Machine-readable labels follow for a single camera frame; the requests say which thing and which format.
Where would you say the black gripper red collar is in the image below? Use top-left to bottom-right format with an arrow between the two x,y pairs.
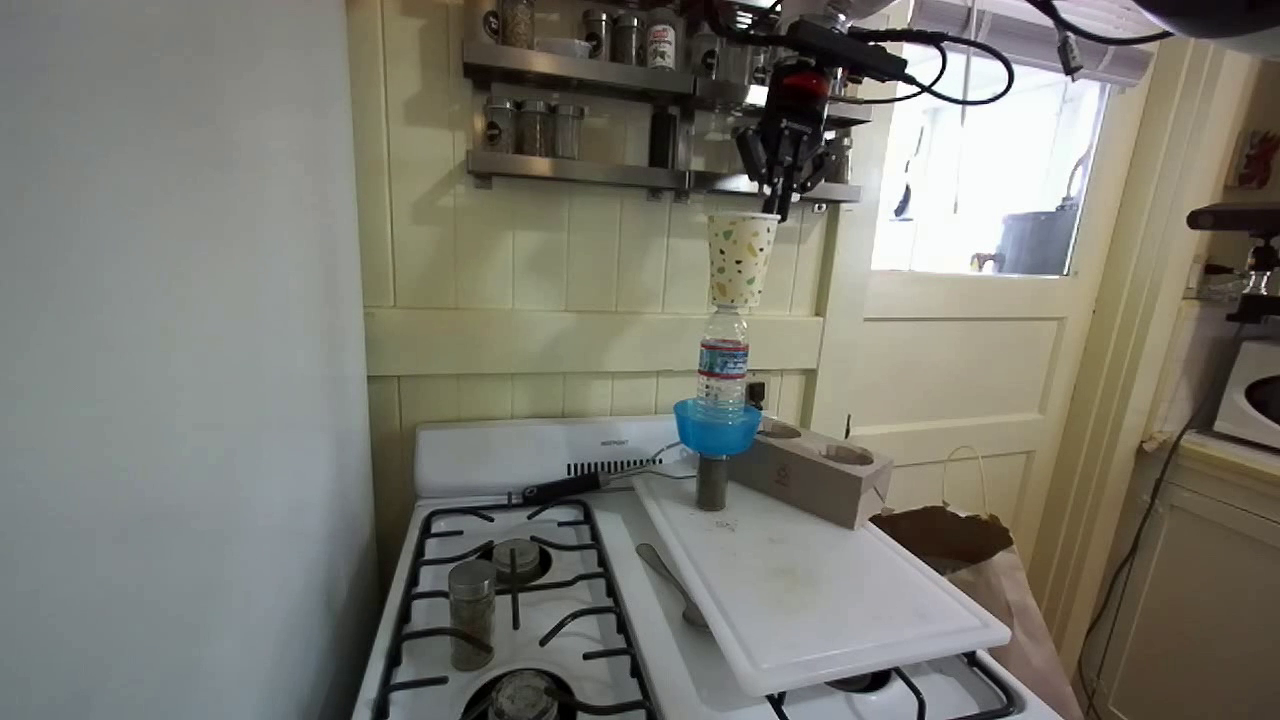
738,58 -> 836,223

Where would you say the grey metal tumbler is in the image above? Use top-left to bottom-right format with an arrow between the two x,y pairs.
446,555 -> 500,670

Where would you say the small grey cylinder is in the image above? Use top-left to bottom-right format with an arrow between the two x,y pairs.
692,455 -> 732,516

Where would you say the cardboard cup holder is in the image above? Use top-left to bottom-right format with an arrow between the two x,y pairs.
732,415 -> 898,530

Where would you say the black stove grate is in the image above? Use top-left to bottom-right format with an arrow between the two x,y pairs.
370,495 -> 661,720
766,648 -> 1031,720

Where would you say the clear plastic water bottle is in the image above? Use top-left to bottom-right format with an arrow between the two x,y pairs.
695,302 -> 753,413

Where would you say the round stove burner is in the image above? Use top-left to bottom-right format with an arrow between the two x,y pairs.
492,535 -> 551,590
464,665 -> 577,720

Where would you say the white gas stove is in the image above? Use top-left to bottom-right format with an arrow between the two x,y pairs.
349,413 -> 1064,720

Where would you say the white panel door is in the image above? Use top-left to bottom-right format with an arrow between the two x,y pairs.
811,37 -> 1175,574

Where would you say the dotted paper coffee cup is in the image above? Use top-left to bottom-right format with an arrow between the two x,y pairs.
705,209 -> 779,321

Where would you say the white refrigerator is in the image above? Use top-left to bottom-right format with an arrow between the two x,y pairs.
0,0 -> 386,720

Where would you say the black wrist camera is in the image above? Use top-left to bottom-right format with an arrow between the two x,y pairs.
779,11 -> 911,82

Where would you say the white plastic cutting board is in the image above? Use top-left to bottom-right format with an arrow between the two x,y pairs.
634,472 -> 1018,698

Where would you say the cream kitchen cabinet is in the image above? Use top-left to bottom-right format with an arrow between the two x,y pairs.
1083,432 -> 1280,720

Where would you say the glass spice jar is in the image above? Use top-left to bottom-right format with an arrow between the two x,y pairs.
821,126 -> 857,189
643,8 -> 683,70
580,3 -> 616,64
549,98 -> 590,163
480,90 -> 519,156
517,95 -> 551,161
480,0 -> 530,53
611,8 -> 647,66

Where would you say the dark grey bucket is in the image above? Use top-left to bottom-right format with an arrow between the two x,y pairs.
997,202 -> 1081,279

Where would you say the steel spice shelf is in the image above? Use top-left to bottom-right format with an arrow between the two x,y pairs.
462,143 -> 871,209
462,37 -> 753,110

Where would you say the brown paper bag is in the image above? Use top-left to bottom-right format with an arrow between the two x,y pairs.
871,500 -> 1090,720

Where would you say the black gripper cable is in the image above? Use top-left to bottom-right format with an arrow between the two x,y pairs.
1024,0 -> 1090,74

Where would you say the black camera cable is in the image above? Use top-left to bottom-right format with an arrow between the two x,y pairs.
854,25 -> 1020,110

